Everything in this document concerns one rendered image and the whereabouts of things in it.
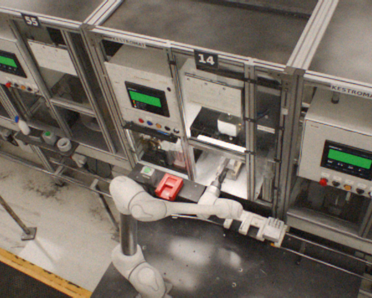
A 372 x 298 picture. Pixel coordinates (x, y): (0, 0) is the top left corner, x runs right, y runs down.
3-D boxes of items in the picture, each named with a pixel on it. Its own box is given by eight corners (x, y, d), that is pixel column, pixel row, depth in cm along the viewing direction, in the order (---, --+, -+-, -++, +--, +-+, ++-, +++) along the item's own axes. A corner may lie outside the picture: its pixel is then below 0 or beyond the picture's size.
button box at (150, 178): (143, 182, 295) (140, 172, 286) (149, 173, 299) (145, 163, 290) (153, 185, 292) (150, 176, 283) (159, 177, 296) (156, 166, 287)
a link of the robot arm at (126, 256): (128, 287, 264) (107, 264, 275) (148, 272, 273) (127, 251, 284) (127, 201, 214) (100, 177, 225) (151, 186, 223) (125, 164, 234)
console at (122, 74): (121, 122, 269) (100, 65, 233) (143, 92, 283) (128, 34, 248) (181, 141, 254) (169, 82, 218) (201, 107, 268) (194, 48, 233)
